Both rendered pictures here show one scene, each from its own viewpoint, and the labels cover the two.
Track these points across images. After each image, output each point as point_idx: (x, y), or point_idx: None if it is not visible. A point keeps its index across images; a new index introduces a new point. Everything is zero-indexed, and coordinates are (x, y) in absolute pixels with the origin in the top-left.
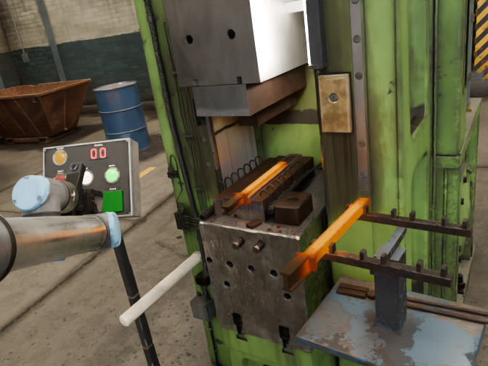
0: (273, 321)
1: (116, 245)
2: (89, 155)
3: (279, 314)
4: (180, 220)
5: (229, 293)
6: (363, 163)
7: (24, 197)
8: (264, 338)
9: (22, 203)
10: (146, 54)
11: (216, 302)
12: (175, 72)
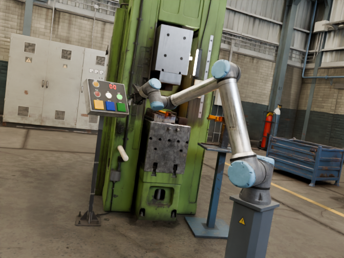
0: (172, 163)
1: (175, 107)
2: (109, 86)
3: (175, 159)
4: (120, 128)
5: (155, 153)
6: (200, 108)
7: (156, 84)
8: (165, 172)
9: (156, 86)
10: (127, 55)
11: (146, 158)
12: (139, 65)
